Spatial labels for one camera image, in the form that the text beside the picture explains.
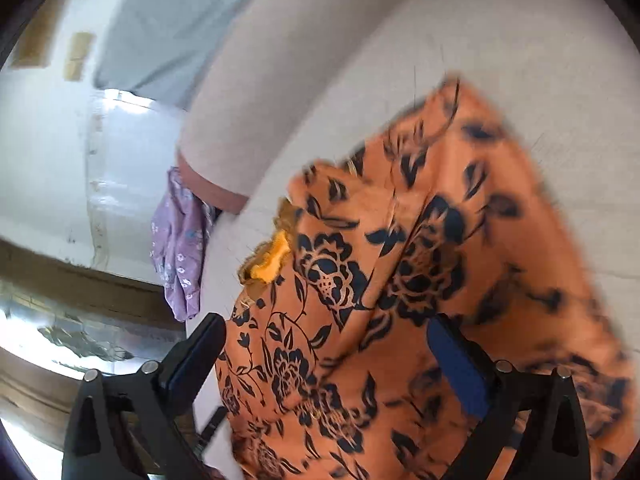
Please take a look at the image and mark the orange black floral garment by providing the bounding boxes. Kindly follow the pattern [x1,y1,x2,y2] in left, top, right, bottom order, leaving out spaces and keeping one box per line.
[216,77,637,479]

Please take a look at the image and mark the dark wooden wardrobe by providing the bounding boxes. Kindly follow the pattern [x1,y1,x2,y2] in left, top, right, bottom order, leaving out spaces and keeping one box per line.
[1,242,186,450]

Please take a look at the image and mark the purple floral garment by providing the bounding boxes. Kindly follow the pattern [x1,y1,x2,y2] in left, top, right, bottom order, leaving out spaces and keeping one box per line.
[150,167,219,322]

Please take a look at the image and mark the beige quilted bed cover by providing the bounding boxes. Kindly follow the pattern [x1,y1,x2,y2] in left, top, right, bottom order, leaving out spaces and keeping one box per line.
[184,0,640,480]

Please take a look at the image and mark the grey pillow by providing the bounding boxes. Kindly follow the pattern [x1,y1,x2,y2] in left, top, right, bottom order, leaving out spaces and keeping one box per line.
[93,0,247,110]

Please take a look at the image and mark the pink bolster pillow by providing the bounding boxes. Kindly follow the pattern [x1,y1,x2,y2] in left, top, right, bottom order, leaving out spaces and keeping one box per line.
[177,0,404,214]

